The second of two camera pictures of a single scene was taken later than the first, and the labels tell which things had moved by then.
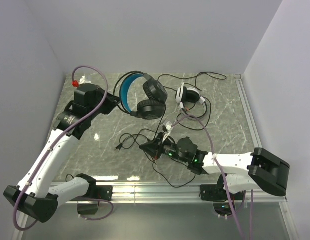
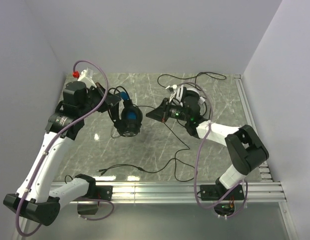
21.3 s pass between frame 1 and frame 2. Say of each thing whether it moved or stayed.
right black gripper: moved
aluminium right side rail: stayed
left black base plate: stayed
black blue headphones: moved
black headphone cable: moved
